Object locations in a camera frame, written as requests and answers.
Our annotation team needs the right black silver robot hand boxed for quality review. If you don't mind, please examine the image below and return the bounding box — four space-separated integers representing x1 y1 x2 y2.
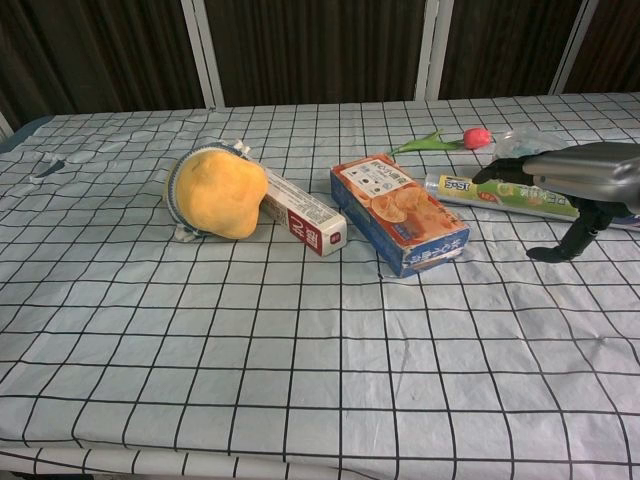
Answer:
472 141 640 265

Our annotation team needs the blue orange biscuit box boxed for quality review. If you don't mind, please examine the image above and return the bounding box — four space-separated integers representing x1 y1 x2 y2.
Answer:
329 153 472 279

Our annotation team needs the white red toothpaste box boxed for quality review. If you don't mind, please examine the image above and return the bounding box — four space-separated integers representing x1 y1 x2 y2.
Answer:
260 167 348 258

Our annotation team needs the green cling film roll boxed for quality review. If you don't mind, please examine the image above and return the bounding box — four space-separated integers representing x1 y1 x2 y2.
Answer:
424 172 581 222

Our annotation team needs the clear crumpled plastic bag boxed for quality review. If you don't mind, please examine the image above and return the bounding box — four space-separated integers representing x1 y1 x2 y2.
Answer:
493 126 566 164

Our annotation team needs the pink artificial tulip flower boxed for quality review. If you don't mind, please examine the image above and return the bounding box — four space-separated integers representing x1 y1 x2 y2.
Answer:
388 127 495 156

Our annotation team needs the white black grid tablecloth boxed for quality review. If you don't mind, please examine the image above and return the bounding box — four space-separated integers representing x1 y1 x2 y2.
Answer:
0 91 640 480

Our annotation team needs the yellow plush toy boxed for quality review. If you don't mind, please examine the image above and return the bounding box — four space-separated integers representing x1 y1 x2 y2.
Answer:
177 150 270 241

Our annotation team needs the white window frame post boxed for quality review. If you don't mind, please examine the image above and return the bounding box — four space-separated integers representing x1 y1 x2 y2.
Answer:
179 0 225 110
414 0 456 102
551 0 601 96

